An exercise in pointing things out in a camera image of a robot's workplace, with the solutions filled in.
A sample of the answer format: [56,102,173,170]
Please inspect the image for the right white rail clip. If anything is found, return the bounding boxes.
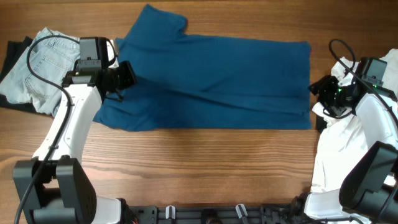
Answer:
[235,203,248,219]

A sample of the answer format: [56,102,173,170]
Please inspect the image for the blue t-shirt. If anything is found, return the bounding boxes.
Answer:
[95,5,311,131]

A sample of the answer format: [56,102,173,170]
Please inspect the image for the white rail clip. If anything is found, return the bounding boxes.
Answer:
[235,203,248,219]
[165,205,176,220]

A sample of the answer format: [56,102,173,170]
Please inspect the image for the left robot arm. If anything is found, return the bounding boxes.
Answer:
[13,61,136,223]

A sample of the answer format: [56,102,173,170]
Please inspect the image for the light blue folded jeans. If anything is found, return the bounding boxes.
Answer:
[1,28,80,116]

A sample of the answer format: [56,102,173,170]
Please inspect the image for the left white rail clip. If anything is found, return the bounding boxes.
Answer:
[165,205,176,220]

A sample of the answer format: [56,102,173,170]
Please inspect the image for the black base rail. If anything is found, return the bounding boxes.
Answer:
[130,204,309,224]

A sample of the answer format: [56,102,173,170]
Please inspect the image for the black folded garment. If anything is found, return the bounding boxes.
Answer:
[1,36,36,113]

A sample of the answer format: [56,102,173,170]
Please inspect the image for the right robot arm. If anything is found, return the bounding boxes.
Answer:
[302,76,397,223]

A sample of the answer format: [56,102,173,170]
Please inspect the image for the white garment pile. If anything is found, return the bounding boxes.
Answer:
[310,48,398,224]

